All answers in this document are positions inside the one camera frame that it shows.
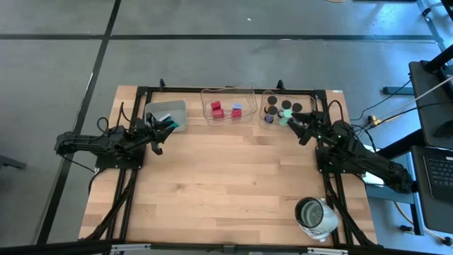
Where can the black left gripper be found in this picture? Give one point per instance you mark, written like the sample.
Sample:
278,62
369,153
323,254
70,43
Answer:
147,131

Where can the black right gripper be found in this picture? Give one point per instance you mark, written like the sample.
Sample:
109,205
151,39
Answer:
319,125

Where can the teal device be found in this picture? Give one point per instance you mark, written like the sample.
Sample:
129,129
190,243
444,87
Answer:
172,124

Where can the mint green hourglass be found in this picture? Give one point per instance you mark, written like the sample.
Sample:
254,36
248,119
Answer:
288,113

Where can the black capped hourglass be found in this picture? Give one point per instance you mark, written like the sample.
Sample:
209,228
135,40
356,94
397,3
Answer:
286,104
297,107
272,100

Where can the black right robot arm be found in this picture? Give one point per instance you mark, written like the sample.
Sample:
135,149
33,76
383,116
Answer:
371,163

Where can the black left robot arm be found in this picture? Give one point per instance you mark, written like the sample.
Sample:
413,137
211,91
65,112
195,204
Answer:
92,143

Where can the clear plastic bin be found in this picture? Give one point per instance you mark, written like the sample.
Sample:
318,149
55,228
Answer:
226,97
306,101

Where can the grey opaque plastic bin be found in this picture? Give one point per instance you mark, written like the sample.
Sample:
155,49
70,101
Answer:
178,108

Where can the white box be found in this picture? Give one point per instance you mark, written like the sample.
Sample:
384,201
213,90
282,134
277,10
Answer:
376,181

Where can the white mug dark inside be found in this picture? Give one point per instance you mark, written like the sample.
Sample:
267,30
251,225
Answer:
327,219

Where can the black stand foot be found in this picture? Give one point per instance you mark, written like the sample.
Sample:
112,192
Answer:
396,91

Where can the black stand beam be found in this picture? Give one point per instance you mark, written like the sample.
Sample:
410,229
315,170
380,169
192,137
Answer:
403,143

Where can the black equipment cart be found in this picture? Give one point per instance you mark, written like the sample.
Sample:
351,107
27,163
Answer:
424,106

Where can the black laptop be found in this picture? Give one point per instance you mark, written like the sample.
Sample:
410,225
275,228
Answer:
440,173

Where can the grey chair leg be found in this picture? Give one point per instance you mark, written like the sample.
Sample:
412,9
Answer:
10,162

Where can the black gantry bar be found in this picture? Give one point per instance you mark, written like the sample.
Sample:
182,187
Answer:
53,248

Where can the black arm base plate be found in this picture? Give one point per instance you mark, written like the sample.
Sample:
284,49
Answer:
323,166
117,163

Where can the black frame hook bracket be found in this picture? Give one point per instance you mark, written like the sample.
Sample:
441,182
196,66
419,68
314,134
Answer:
280,85
162,83

